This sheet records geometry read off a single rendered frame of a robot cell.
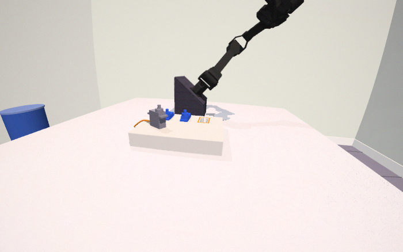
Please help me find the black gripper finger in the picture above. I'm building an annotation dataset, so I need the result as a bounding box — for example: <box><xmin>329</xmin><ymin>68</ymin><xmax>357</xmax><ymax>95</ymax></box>
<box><xmin>259</xmin><ymin>0</ymin><xmax>277</xmax><ymax>22</ymax></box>

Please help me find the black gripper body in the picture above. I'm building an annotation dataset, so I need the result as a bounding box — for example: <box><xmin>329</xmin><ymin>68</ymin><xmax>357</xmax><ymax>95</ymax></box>
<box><xmin>256</xmin><ymin>0</ymin><xmax>292</xmax><ymax>27</ymax></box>

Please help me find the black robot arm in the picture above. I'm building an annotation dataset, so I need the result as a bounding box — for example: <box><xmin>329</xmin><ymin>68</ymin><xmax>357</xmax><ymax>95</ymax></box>
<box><xmin>190</xmin><ymin>0</ymin><xmax>304</xmax><ymax>97</ymax></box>

